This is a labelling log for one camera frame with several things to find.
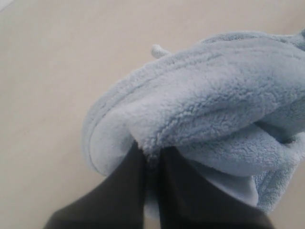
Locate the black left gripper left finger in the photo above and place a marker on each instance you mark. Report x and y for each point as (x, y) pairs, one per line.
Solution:
(117, 203)

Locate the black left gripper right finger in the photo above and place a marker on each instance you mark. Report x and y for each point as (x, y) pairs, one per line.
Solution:
(188, 201)

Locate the light blue fleece towel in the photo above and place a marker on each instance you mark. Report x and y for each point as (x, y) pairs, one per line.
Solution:
(232, 104)

